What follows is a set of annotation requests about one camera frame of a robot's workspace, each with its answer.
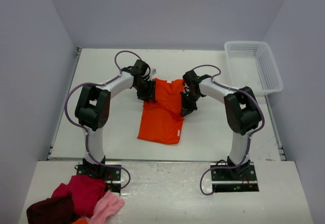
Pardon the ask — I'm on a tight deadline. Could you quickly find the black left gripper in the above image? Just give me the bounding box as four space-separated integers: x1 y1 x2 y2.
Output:
133 78 155 103

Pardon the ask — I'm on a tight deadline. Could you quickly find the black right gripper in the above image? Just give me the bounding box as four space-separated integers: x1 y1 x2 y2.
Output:
180 91 202 118

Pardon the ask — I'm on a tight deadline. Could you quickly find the orange t shirt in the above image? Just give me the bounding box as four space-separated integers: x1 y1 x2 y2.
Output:
138 78 184 145

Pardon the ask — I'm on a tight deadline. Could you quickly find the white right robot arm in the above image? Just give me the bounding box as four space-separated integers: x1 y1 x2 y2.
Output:
180 70 264 180

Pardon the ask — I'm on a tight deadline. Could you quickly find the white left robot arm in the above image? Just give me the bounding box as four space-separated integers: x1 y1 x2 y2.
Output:
75 59 156 180

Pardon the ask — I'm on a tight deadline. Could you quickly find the white plastic basket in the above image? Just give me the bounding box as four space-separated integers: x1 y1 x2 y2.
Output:
224 41 283 97

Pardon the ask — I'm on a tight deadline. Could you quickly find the crimson red t shirt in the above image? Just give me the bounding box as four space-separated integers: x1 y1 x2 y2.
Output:
52 175 106 217

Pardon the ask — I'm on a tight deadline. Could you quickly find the pink t shirt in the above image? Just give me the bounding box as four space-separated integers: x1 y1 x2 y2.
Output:
88 191 125 224

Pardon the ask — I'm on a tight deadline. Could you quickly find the dark maroon t shirt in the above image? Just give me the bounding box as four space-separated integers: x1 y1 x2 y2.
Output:
26 197 79 224

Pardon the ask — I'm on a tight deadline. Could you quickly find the orange red cloth piece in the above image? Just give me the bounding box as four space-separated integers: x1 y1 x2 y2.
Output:
72 217 88 224

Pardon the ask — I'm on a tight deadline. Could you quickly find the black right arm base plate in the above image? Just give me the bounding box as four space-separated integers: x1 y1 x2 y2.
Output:
211 162 259 193

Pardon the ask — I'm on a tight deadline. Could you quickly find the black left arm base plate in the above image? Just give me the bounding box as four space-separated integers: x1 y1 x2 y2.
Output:
75 160 121 193

